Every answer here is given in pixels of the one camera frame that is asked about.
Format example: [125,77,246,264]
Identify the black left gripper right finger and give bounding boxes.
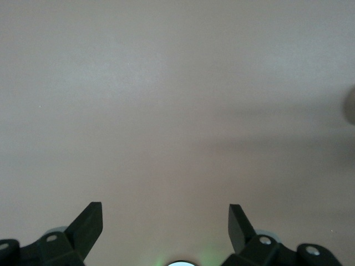
[221,204,343,266]

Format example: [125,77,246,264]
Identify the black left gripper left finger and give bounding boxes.
[0,202,103,266]

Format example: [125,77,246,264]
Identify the brown table mat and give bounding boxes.
[0,0,355,266]

